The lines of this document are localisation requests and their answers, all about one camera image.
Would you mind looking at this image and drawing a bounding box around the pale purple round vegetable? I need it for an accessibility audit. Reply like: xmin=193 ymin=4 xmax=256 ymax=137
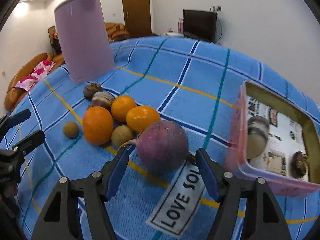
xmin=246 ymin=117 xmax=270 ymax=159

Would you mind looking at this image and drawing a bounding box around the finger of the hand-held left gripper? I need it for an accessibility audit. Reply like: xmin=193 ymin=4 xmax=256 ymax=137
xmin=11 ymin=130 xmax=46 ymax=160
xmin=0 ymin=109 xmax=32 ymax=140

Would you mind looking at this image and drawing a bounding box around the dark floral decoration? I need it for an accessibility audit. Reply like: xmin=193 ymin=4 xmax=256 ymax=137
xmin=48 ymin=26 xmax=62 ymax=55

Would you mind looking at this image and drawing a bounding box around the dark brown round fruit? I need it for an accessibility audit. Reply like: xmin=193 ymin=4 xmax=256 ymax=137
xmin=83 ymin=82 xmax=103 ymax=101

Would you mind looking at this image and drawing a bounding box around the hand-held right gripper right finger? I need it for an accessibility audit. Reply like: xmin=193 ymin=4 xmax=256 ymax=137
xmin=195 ymin=148 xmax=293 ymax=240

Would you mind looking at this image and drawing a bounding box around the white television stand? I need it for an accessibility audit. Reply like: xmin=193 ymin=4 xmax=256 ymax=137
xmin=163 ymin=29 xmax=184 ymax=37

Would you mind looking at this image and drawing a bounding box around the large purple turnip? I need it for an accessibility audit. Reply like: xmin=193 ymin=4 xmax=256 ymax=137
xmin=119 ymin=120 xmax=189 ymax=177

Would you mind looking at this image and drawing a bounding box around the lavender plastic cup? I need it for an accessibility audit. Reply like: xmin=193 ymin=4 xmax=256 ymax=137
xmin=54 ymin=0 xmax=115 ymax=83

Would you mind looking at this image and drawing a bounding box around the green-brown round fruit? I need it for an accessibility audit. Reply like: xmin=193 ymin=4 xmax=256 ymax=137
xmin=111 ymin=125 xmax=135 ymax=148

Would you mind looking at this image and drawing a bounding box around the large oval orange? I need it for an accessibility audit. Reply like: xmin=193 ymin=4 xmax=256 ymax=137
xmin=83 ymin=106 xmax=114 ymax=146

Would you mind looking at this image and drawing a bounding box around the small brown round fruit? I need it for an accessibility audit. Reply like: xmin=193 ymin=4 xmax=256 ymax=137
xmin=63 ymin=121 xmax=80 ymax=139

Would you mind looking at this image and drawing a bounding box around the brown wooden door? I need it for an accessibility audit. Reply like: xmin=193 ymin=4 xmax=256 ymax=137
xmin=121 ymin=0 xmax=153 ymax=38

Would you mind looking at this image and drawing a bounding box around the black television cable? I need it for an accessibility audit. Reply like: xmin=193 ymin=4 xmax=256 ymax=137
xmin=216 ymin=11 xmax=223 ymax=46

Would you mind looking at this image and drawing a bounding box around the dark brown striped fruit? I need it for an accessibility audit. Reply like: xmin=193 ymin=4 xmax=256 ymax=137
xmin=291 ymin=151 xmax=308 ymax=179

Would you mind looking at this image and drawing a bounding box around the purple and white onion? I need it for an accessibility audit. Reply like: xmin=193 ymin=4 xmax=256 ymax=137
xmin=90 ymin=91 xmax=116 ymax=112

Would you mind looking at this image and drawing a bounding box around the orange leather sofa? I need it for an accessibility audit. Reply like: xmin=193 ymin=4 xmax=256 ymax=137
xmin=4 ymin=52 xmax=65 ymax=110

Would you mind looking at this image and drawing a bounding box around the pink floral cushion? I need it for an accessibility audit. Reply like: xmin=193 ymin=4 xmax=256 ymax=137
xmin=15 ymin=59 xmax=56 ymax=90

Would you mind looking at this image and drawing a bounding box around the pink plastic bin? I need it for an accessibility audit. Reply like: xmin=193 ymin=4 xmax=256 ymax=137
xmin=224 ymin=80 xmax=320 ymax=198

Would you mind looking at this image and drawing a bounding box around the round orange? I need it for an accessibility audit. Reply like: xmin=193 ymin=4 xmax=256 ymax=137
xmin=126 ymin=106 xmax=161 ymax=134
xmin=111 ymin=95 xmax=137 ymax=123

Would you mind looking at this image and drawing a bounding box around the black television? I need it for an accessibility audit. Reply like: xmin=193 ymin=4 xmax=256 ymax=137
xmin=183 ymin=9 xmax=217 ymax=43

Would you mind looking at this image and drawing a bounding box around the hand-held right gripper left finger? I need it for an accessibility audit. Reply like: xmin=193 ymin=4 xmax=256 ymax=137
xmin=31 ymin=146 xmax=137 ymax=240

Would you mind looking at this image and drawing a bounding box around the orange leather armchair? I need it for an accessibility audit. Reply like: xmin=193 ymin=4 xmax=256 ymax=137
xmin=105 ymin=22 xmax=131 ymax=43

